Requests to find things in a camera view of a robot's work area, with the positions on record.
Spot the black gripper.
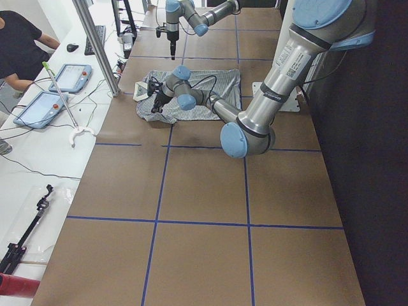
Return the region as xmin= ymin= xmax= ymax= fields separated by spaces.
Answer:
xmin=151 ymin=92 xmax=166 ymax=112
xmin=166 ymin=31 xmax=179 ymax=61

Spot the navy white striped polo shirt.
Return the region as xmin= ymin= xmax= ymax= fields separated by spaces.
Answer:
xmin=133 ymin=69 xmax=241 ymax=124

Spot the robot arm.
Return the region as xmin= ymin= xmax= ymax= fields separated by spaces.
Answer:
xmin=151 ymin=1 xmax=377 ymax=158
xmin=156 ymin=0 xmax=277 ymax=61

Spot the black keyboard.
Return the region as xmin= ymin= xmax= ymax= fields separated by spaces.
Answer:
xmin=84 ymin=25 xmax=107 ymax=55

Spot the metal reacher grabber tool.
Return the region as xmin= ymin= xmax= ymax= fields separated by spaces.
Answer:
xmin=42 ymin=61 xmax=96 ymax=148

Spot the far blue teach pendant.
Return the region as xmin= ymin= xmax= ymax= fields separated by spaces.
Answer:
xmin=54 ymin=64 xmax=92 ymax=94

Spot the blue teach pendant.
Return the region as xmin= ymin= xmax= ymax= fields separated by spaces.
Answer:
xmin=54 ymin=64 xmax=92 ymax=94
xmin=13 ymin=91 xmax=64 ymax=129

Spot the black computer mouse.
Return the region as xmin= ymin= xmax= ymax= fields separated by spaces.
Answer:
xmin=66 ymin=43 xmax=79 ymax=53

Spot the near blue teach pendant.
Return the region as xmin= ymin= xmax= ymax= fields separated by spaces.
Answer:
xmin=13 ymin=91 xmax=64 ymax=129

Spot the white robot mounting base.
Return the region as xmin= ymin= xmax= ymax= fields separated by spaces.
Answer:
xmin=252 ymin=82 xmax=302 ymax=113

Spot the person in black shirt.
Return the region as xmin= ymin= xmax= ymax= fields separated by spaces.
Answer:
xmin=1 ymin=10 xmax=60 ymax=92

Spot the black tripod clamp tool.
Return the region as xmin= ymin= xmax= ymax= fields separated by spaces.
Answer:
xmin=0 ymin=184 xmax=55 ymax=275

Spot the red cylinder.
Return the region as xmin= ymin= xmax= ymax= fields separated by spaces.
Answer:
xmin=0 ymin=273 xmax=40 ymax=298

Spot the aluminium frame post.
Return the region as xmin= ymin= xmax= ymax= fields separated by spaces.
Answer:
xmin=72 ymin=0 xmax=120 ymax=97

